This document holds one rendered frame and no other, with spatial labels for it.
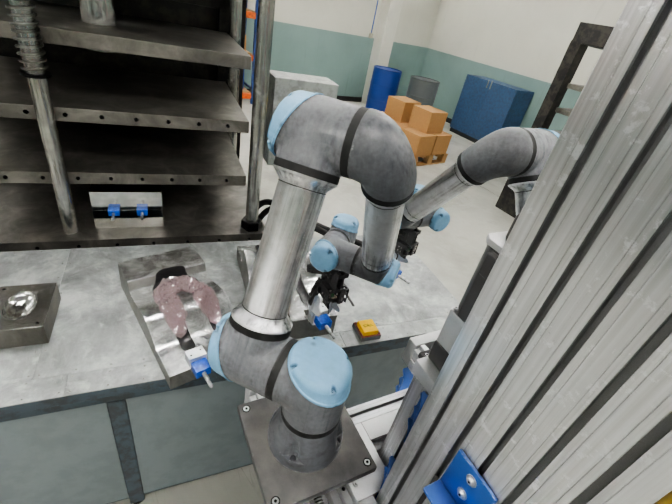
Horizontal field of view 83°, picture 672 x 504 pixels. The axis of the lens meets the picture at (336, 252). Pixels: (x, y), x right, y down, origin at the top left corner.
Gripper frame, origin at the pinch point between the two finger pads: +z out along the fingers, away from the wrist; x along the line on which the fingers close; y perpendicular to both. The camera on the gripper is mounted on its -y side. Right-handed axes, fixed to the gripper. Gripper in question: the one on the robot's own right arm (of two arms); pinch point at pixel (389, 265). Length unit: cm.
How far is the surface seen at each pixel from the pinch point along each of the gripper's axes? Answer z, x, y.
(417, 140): 55, 372, -210
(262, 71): -56, -16, -69
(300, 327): 9.5, -45.1, -1.6
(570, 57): -81, 365, -64
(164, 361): 10, -86, -14
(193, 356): 7, -80, -9
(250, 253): 1, -41, -37
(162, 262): 4, -68, -51
